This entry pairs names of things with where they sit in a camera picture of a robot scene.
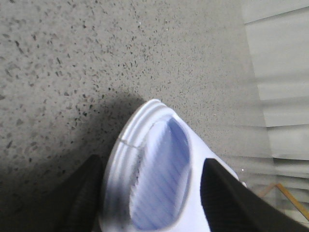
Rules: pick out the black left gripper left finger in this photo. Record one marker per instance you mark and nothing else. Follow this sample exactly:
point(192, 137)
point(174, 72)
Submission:
point(71, 207)

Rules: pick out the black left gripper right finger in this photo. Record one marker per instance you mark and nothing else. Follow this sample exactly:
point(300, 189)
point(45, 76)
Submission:
point(236, 200)

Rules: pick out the light blue slipper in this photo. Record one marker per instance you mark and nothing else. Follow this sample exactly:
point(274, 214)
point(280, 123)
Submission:
point(162, 177)

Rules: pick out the yellow wooden frame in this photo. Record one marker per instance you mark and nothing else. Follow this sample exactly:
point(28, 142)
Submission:
point(288, 195)

